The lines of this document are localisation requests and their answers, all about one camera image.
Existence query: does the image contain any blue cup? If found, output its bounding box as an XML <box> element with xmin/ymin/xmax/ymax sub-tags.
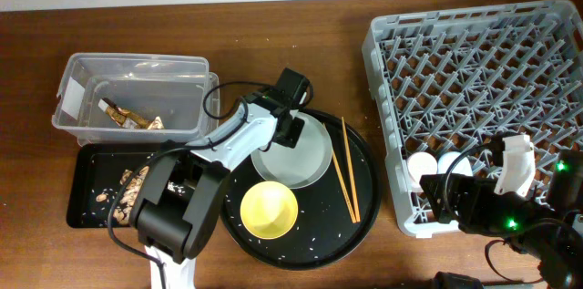
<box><xmin>437</xmin><ymin>151</ymin><xmax>473</xmax><ymax>176</ymax></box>

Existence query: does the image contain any grey plate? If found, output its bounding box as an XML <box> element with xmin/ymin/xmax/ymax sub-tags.
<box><xmin>251</xmin><ymin>112</ymin><xmax>332</xmax><ymax>190</ymax></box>

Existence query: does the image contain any pink cup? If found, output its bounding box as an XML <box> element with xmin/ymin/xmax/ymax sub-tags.
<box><xmin>406</xmin><ymin>151</ymin><xmax>437</xmax><ymax>192</ymax></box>

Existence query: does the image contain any yellow bowl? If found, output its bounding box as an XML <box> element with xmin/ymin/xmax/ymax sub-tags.
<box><xmin>240</xmin><ymin>181</ymin><xmax>299</xmax><ymax>240</ymax></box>

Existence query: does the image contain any wooden chopstick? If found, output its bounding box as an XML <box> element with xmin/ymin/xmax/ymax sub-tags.
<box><xmin>341</xmin><ymin>117</ymin><xmax>361</xmax><ymax>222</ymax></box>
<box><xmin>332</xmin><ymin>148</ymin><xmax>357</xmax><ymax>223</ymax></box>

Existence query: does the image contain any gold foil wrapper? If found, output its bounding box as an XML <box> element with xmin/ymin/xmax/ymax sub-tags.
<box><xmin>98</xmin><ymin>98</ymin><xmax>165</xmax><ymax>130</ymax></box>

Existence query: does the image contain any food scraps pile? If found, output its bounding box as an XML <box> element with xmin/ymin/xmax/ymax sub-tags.
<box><xmin>95</xmin><ymin>166</ymin><xmax>149</xmax><ymax>226</ymax></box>

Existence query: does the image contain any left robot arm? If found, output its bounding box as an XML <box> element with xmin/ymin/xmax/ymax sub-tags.
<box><xmin>129</xmin><ymin>89</ymin><xmax>306</xmax><ymax>288</ymax></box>

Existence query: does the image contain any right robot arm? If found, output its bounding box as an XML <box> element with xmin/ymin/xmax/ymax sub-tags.
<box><xmin>420</xmin><ymin>150</ymin><xmax>582</xmax><ymax>288</ymax></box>

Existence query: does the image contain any grey dishwasher rack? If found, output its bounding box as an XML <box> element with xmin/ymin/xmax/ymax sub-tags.
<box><xmin>362</xmin><ymin>0</ymin><xmax>582</xmax><ymax>238</ymax></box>

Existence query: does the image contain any clear plastic bin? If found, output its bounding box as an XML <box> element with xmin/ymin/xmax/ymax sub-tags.
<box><xmin>51</xmin><ymin>53</ymin><xmax>220</xmax><ymax>146</ymax></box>

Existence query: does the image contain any black rectangular tray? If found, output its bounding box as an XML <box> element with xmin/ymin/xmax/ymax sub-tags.
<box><xmin>66</xmin><ymin>141</ymin><xmax>177</xmax><ymax>228</ymax></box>

